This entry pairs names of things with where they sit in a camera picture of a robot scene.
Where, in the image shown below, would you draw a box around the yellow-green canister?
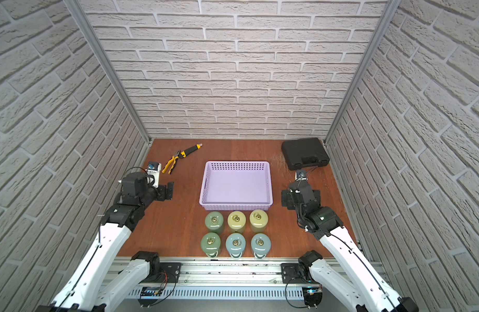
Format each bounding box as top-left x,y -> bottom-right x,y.
227,211 -> 247,233
250,209 -> 269,233

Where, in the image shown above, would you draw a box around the dark green canister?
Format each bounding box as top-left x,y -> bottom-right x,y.
205,211 -> 225,235
200,232 -> 222,257

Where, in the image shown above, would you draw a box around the blue-grey canister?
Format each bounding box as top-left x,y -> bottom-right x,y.
225,233 -> 247,258
251,233 -> 272,259

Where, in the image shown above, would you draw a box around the lilac perforated plastic basket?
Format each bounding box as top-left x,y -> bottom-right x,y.
199,161 -> 273,211

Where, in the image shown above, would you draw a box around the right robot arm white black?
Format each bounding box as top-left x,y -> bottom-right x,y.
282,178 -> 419,311

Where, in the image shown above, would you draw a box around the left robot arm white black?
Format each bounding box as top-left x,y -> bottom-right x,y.
36,162 -> 173,311

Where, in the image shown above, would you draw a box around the yellow black pliers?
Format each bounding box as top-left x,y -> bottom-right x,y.
161,151 -> 182,174

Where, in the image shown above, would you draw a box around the yellow black utility knife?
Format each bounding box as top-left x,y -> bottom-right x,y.
178,144 -> 202,159

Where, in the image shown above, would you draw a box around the black plastic tool case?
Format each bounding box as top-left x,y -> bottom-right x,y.
281,137 -> 330,171

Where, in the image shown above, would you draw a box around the left controller board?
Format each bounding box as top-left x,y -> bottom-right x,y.
138,287 -> 165,308

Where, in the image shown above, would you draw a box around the controller board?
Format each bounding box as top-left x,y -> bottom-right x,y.
138,287 -> 165,308
303,287 -> 323,309

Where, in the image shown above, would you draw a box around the right controller board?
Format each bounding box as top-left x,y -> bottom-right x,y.
303,287 -> 323,309

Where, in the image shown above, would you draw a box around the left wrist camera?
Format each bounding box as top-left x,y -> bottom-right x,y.
146,161 -> 161,189

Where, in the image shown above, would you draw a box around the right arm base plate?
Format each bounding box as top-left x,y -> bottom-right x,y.
280,263 -> 314,284

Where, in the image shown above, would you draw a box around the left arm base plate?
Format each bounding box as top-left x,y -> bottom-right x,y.
142,262 -> 182,283

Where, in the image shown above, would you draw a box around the aluminium front rail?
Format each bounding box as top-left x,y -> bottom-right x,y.
59,256 -> 404,312

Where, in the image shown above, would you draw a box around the left aluminium corner post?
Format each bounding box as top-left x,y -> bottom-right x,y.
65,0 -> 152,146

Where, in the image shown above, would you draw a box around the aluminium corner post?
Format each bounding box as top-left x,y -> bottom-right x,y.
65,0 -> 152,146
324,0 -> 401,144

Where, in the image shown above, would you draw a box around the right aluminium corner post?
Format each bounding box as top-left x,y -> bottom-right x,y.
324,0 -> 401,144

